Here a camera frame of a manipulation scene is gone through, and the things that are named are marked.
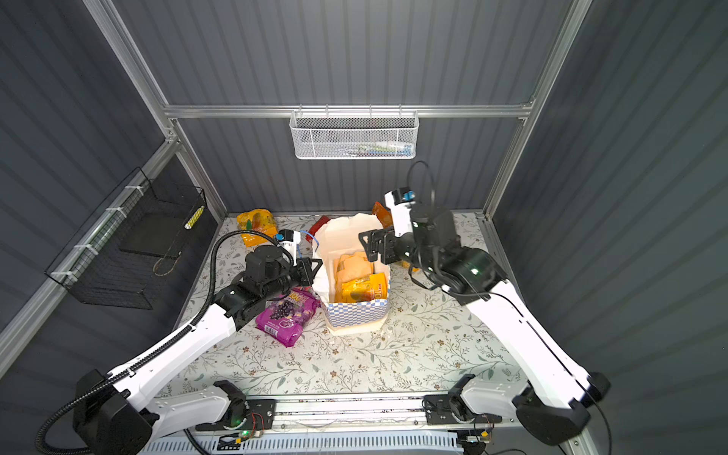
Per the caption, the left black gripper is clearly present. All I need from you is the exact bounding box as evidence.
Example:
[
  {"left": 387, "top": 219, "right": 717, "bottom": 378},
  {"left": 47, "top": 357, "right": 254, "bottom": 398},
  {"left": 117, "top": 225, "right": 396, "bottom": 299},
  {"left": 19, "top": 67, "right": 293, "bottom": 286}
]
[{"left": 262, "top": 256, "right": 322, "bottom": 304}]

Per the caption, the purple grape snack bag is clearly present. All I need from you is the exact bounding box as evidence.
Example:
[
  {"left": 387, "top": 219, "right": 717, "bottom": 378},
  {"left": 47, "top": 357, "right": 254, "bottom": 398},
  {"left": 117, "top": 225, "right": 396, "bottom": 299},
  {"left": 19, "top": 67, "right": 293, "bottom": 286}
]
[{"left": 255, "top": 287, "right": 320, "bottom": 348}]

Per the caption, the white checkered paper bag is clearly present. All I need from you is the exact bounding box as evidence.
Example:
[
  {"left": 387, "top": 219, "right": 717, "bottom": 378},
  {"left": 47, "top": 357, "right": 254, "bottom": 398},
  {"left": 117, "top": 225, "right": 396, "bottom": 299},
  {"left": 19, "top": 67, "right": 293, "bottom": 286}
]
[{"left": 313, "top": 213, "right": 391, "bottom": 336}]

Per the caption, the yellow snack bag front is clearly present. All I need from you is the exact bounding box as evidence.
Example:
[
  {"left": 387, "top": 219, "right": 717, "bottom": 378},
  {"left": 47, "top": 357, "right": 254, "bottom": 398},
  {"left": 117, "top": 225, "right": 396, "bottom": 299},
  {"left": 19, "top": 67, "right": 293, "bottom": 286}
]
[{"left": 339, "top": 273, "right": 388, "bottom": 303}]

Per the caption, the yellow snack bag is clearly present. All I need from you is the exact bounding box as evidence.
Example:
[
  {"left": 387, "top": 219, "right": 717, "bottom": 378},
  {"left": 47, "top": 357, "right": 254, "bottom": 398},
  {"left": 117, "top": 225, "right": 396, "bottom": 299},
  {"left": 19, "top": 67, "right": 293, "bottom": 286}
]
[
  {"left": 236, "top": 209, "right": 279, "bottom": 248},
  {"left": 339, "top": 273, "right": 388, "bottom": 303}
]

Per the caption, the tan bread snack pack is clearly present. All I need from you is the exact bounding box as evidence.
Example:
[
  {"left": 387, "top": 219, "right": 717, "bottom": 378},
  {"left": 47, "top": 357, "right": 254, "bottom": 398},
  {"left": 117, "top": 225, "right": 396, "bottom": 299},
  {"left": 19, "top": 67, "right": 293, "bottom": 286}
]
[{"left": 334, "top": 251, "right": 373, "bottom": 284}]

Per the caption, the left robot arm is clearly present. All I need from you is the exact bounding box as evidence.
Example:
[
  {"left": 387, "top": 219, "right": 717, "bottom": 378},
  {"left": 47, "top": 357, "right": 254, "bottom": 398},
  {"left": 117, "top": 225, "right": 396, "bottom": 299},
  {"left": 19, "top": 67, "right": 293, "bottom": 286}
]
[{"left": 73, "top": 245, "right": 323, "bottom": 454}]

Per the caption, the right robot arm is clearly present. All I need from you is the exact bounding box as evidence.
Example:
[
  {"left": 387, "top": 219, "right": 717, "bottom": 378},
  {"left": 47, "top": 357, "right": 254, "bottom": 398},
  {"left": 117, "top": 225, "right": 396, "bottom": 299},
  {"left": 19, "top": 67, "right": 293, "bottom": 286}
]
[{"left": 358, "top": 205, "right": 610, "bottom": 447}]

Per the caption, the yellow snack bag far left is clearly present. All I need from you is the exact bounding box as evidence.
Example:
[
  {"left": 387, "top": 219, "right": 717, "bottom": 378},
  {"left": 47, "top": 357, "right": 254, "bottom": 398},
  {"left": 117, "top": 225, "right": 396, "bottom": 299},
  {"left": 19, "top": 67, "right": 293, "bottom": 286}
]
[{"left": 236, "top": 209, "right": 279, "bottom": 248}]

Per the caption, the red candy bag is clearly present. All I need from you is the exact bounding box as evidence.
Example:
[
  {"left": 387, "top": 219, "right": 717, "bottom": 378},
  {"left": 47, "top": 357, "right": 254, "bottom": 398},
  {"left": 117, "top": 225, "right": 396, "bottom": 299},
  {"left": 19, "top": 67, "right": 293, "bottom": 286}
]
[{"left": 306, "top": 215, "right": 331, "bottom": 241}]

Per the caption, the small orange snack packet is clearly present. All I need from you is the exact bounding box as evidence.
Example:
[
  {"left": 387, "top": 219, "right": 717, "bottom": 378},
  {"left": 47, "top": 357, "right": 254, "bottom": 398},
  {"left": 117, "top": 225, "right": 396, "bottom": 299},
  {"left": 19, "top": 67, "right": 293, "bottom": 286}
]
[{"left": 372, "top": 201, "right": 394, "bottom": 229}]

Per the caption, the floral table mat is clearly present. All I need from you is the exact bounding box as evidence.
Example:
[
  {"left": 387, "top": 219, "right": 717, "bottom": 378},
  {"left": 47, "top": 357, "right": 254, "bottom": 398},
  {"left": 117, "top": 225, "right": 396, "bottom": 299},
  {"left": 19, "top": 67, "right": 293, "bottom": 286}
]
[{"left": 146, "top": 212, "right": 527, "bottom": 398}]

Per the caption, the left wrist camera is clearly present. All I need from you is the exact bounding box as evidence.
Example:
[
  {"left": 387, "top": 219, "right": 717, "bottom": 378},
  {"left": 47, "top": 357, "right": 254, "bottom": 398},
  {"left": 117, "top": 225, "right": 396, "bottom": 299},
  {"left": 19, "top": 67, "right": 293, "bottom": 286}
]
[{"left": 276, "top": 229, "right": 301, "bottom": 264}]

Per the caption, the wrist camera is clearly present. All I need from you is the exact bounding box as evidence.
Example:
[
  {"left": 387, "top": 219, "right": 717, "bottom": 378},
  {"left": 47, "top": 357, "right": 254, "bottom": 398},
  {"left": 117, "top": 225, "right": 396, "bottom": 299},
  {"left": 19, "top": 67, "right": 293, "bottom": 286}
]
[
  {"left": 384, "top": 187, "right": 415, "bottom": 237},
  {"left": 276, "top": 229, "right": 301, "bottom": 264}
]

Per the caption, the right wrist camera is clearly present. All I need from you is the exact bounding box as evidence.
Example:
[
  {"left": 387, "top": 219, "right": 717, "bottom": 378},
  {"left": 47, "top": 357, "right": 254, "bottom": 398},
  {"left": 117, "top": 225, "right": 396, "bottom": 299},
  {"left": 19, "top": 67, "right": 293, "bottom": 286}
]
[{"left": 384, "top": 187, "right": 415, "bottom": 237}]

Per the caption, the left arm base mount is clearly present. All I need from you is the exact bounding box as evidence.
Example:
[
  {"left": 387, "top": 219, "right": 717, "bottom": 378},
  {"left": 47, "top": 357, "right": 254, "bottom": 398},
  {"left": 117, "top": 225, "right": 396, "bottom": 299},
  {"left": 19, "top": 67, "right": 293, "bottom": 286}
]
[{"left": 195, "top": 399, "right": 277, "bottom": 432}]

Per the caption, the white wire wall basket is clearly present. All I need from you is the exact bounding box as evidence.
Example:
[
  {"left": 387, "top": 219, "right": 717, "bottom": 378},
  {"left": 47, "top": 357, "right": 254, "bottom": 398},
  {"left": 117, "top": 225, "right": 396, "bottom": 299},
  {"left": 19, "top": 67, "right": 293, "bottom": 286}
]
[{"left": 289, "top": 112, "right": 420, "bottom": 160}]

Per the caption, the black wire side basket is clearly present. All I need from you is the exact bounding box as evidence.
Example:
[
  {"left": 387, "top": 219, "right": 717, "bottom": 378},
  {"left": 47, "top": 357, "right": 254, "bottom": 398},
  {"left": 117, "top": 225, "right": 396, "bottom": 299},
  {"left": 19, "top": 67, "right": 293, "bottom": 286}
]
[{"left": 45, "top": 168, "right": 207, "bottom": 310}]

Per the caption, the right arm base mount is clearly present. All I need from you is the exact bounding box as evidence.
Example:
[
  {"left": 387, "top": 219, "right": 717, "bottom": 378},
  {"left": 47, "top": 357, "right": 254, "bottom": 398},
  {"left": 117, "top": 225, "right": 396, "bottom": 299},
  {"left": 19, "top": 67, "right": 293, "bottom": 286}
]
[{"left": 421, "top": 394, "right": 504, "bottom": 426}]

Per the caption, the white ventilated rail cover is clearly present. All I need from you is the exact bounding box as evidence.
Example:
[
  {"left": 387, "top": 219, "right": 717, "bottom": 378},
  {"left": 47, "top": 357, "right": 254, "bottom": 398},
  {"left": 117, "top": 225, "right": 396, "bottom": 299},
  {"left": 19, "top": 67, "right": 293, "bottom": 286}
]
[{"left": 138, "top": 433, "right": 464, "bottom": 455}]

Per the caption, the black corrugated cable conduit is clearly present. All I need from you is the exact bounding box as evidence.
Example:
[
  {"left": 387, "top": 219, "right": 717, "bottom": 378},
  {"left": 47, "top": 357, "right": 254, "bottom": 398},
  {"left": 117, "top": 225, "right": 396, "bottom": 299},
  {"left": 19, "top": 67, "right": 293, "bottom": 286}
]
[{"left": 35, "top": 229, "right": 282, "bottom": 455}]

